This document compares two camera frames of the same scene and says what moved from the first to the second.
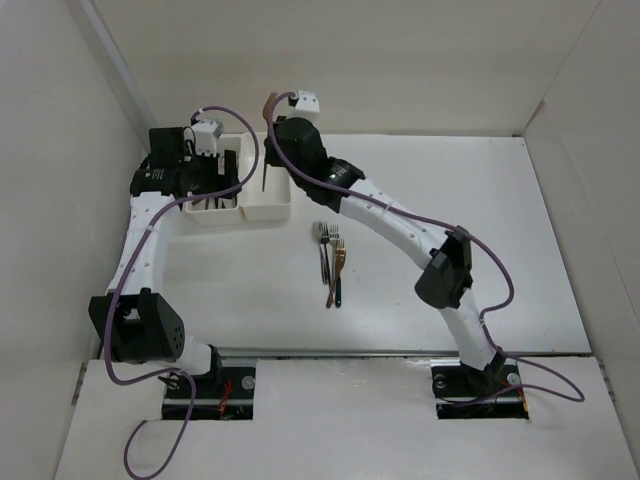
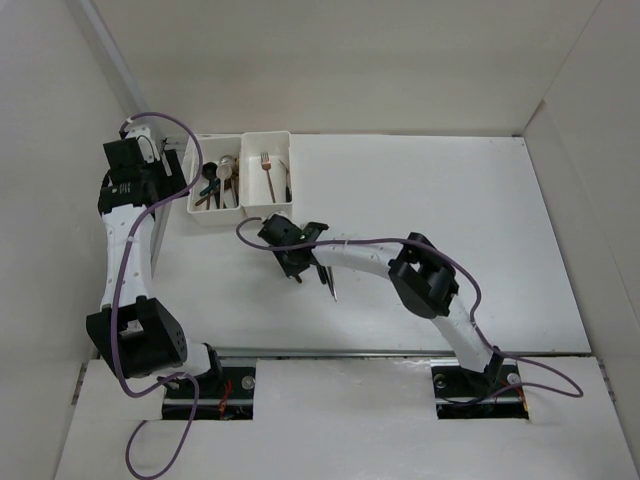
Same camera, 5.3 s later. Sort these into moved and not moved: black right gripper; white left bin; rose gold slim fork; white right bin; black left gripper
Moved: black left gripper; black right gripper; rose gold slim fork
Not moved: white right bin; white left bin
